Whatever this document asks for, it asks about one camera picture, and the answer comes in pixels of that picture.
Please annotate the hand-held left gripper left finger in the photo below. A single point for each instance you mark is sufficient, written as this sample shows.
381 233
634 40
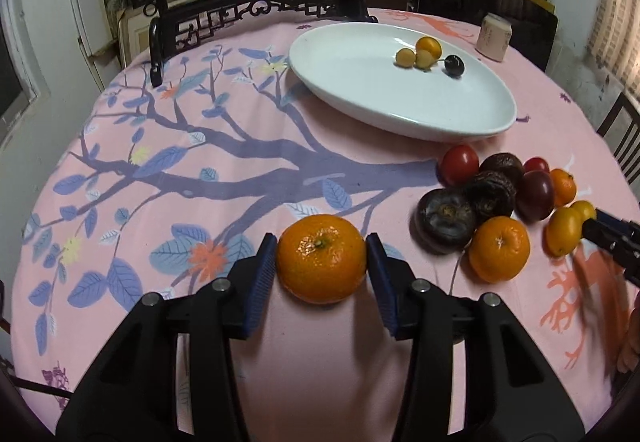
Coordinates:
262 272

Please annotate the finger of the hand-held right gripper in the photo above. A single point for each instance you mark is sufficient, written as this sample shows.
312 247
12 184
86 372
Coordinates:
612 237

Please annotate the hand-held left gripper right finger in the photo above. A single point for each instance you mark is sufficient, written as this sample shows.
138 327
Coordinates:
381 277

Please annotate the yellow-orange kumquat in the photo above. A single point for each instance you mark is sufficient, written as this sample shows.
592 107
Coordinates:
582 210
428 46

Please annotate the large oval kumquat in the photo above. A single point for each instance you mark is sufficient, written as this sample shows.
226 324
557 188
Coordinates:
561 232

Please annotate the large mandarin orange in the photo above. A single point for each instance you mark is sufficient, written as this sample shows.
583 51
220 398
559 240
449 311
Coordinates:
321 258

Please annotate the small mandarin orange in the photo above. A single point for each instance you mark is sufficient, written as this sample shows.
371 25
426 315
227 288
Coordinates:
563 187

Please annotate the dark purple water chestnut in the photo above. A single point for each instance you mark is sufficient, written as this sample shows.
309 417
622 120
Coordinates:
442 222

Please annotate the dark purple plum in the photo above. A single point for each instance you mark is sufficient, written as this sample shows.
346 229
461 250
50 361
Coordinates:
534 196

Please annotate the small red cherry tomato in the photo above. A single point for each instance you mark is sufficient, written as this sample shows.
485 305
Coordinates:
536 165

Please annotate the dark wrinkled passion fruit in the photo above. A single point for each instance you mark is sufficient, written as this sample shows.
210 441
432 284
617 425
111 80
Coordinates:
492 194
502 164

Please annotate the large red cherry tomato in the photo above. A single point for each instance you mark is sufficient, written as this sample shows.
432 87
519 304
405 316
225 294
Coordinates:
459 164

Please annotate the white oval plate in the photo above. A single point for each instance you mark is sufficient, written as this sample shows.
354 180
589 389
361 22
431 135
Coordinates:
360 72

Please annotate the dark wooden chair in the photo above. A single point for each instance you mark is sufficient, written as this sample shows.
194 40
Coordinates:
620 132

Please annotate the yellow cherry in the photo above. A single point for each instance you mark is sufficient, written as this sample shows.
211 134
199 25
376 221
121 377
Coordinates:
425 60
405 57

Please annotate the dark grape on plate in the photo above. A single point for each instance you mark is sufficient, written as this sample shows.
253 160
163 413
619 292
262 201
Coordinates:
454 66

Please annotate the beige drink can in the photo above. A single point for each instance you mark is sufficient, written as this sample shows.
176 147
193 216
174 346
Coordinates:
494 37

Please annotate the white framed window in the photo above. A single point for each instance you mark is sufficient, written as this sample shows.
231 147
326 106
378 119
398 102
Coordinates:
15 72

